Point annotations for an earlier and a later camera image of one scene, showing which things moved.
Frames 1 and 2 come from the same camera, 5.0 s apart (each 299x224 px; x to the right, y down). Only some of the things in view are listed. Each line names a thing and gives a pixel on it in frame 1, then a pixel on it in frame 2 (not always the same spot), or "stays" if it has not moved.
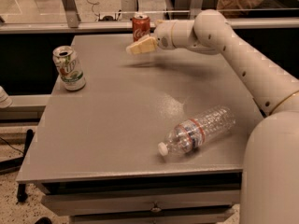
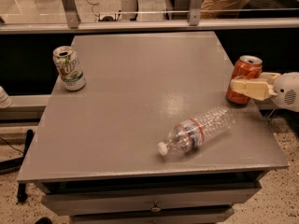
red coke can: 141,26 -> 246,67
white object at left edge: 6,101 stays
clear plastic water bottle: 198,131 stays
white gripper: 163,35 -> 286,91
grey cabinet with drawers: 156,137 stays
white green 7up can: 69,67 stays
